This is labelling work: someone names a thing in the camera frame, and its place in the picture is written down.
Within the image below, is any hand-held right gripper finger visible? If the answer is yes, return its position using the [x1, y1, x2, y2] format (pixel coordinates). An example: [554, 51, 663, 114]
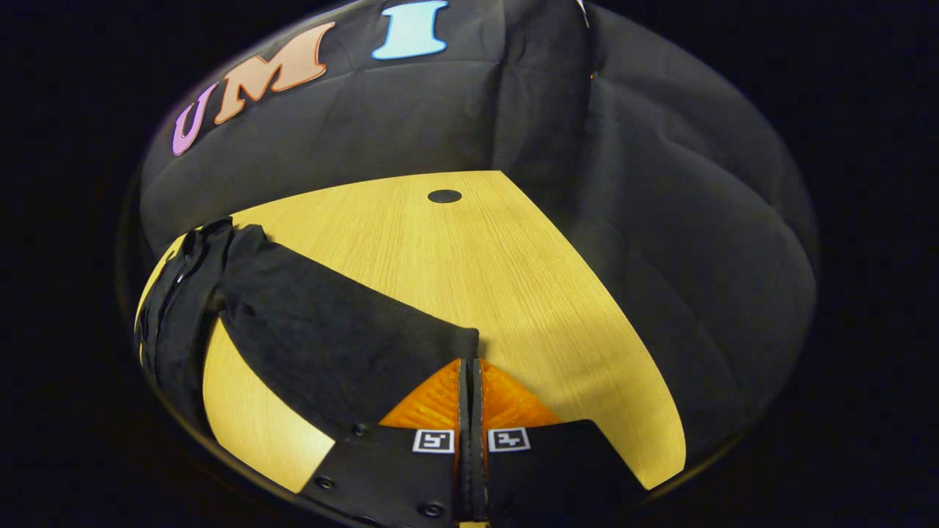
[297, 358, 470, 528]
[469, 358, 650, 528]

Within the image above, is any black button-up garment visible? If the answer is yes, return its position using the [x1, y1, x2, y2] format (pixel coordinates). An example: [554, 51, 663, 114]
[134, 216, 481, 441]

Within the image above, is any black backdrop cloth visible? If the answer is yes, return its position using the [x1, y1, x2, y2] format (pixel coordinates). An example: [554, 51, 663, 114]
[139, 0, 821, 470]

